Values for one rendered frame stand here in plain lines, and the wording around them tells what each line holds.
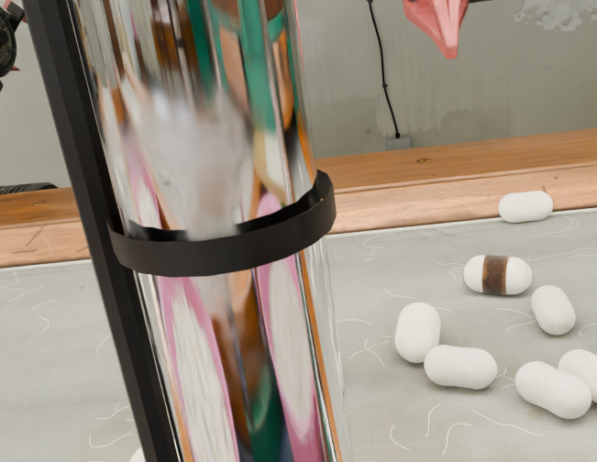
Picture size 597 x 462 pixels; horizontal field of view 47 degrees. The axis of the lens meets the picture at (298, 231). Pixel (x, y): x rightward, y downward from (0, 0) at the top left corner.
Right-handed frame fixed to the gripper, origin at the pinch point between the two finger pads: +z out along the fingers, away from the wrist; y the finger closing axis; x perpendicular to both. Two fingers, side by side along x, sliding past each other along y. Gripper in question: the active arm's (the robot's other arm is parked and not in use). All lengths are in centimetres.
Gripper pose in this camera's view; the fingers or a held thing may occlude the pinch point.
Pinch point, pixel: (450, 43)
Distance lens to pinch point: 48.4
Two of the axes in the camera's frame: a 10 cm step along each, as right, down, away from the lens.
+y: 9.9, -1.0, -1.0
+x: 1.4, 4.5, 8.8
